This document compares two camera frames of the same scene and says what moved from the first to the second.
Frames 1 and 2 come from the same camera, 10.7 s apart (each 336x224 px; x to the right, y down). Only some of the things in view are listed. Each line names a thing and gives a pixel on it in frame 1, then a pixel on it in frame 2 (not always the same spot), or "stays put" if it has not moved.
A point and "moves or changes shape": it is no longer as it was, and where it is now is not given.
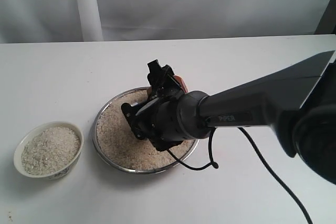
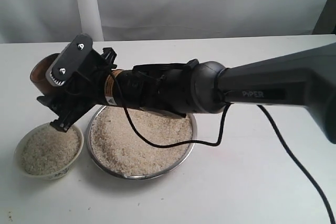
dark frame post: x=327 y=23 stays put
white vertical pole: x=90 y=14 stays put
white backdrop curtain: x=43 y=7 stays put
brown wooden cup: x=178 y=79 moves or changes shape
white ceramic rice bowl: x=48 y=150 stays put
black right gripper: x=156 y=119 to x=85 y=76
